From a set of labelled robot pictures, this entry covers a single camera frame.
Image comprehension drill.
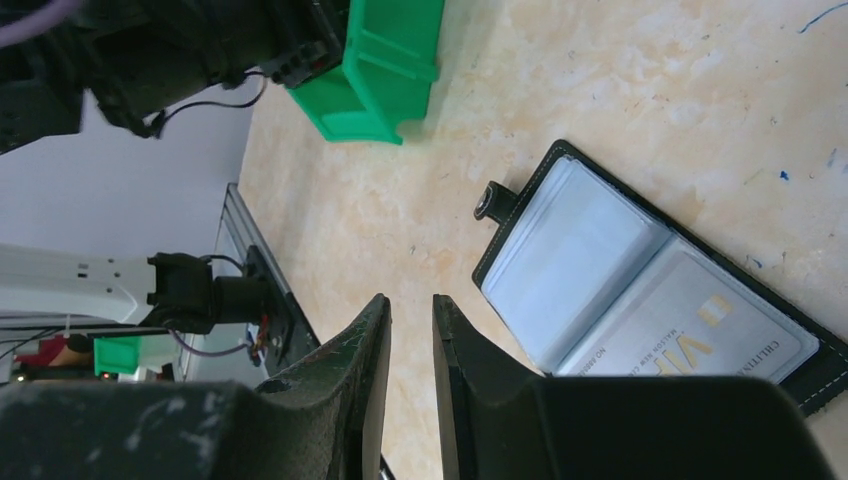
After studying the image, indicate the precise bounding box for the white VIP credit card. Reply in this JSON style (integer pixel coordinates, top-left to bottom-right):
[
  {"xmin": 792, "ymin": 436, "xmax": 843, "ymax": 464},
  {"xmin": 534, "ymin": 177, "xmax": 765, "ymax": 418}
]
[{"xmin": 555, "ymin": 245, "xmax": 819, "ymax": 383}]

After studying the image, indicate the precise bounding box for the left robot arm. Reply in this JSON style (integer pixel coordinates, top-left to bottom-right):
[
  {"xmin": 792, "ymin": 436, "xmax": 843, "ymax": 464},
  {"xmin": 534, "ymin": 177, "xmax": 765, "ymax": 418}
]
[{"xmin": 1, "ymin": 1, "xmax": 352, "ymax": 333}]

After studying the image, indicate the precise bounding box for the green plastic bin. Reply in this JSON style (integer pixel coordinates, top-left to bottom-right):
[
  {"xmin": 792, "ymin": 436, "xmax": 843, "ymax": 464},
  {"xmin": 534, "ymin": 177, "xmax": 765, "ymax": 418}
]
[{"xmin": 288, "ymin": 0, "xmax": 445, "ymax": 145}]

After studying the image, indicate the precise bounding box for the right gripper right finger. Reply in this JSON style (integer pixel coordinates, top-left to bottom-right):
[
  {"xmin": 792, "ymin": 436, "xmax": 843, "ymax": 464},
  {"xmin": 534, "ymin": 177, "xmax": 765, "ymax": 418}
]
[{"xmin": 432, "ymin": 295, "xmax": 835, "ymax": 479}]

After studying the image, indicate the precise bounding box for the background green bin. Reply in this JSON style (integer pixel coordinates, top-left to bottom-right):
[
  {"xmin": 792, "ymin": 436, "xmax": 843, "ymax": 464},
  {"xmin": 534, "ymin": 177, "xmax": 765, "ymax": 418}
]
[{"xmin": 93, "ymin": 335, "xmax": 180, "ymax": 375}]

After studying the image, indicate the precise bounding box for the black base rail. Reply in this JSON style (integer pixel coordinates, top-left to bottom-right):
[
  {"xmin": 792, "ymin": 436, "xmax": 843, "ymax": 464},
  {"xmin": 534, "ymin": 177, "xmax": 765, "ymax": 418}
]
[{"xmin": 216, "ymin": 183, "xmax": 321, "ymax": 378}]

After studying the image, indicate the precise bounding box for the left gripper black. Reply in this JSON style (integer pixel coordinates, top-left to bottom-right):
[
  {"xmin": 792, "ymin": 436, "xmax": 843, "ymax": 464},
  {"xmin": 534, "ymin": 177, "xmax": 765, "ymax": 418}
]
[{"xmin": 1, "ymin": 1, "xmax": 350, "ymax": 153}]

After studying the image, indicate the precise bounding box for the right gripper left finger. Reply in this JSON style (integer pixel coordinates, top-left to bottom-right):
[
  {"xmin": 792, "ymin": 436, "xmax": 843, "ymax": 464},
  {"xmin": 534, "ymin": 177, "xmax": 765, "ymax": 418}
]
[{"xmin": 1, "ymin": 294, "xmax": 391, "ymax": 479}]

